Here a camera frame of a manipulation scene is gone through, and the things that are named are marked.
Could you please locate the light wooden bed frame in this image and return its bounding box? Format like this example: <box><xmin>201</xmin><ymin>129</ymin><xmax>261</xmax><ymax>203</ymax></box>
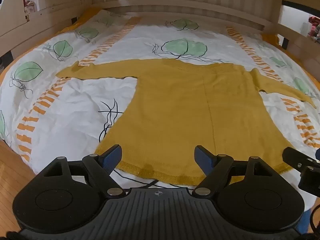
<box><xmin>0</xmin><ymin>0</ymin><xmax>320</xmax><ymax>80</ymax></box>

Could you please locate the mustard yellow knit sweater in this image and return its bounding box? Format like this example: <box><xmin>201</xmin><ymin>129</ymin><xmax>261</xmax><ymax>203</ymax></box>
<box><xmin>55</xmin><ymin>58</ymin><xmax>317</xmax><ymax>187</ymax></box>

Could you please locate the pile of colourful clothes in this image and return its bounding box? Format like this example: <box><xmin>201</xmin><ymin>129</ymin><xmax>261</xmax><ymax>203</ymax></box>
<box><xmin>308</xmin><ymin>16</ymin><xmax>320</xmax><ymax>41</ymax></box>

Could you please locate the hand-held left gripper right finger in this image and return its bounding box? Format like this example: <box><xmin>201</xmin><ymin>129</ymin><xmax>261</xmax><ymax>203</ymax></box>
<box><xmin>192</xmin><ymin>145</ymin><xmax>284</xmax><ymax>198</ymax></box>

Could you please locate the printed paper picture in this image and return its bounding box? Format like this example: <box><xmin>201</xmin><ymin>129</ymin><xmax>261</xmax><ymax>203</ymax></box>
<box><xmin>23</xmin><ymin>0</ymin><xmax>40</xmax><ymax>15</ymax></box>

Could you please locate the white leaf print bedsheet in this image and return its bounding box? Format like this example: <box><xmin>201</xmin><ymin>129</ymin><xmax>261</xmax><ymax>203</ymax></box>
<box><xmin>0</xmin><ymin>9</ymin><xmax>320</xmax><ymax>207</ymax></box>

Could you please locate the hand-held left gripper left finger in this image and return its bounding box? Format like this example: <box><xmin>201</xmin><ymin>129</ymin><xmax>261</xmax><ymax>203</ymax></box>
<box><xmin>37</xmin><ymin>144</ymin><xmax>127</xmax><ymax>198</ymax></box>

